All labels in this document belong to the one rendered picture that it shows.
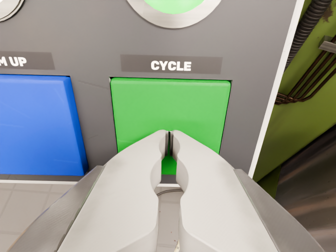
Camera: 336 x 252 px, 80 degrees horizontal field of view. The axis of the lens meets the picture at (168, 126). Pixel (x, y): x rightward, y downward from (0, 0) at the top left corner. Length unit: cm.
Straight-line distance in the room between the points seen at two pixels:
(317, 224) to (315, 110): 23
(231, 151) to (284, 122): 41
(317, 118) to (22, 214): 131
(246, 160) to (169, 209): 100
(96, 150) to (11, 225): 122
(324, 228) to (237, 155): 37
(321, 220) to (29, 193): 127
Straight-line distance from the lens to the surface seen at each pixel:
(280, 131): 59
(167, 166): 16
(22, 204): 137
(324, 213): 52
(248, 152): 16
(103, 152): 16
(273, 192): 78
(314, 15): 38
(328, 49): 41
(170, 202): 115
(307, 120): 55
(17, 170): 19
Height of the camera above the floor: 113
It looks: 58 degrees down
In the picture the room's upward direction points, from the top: 2 degrees clockwise
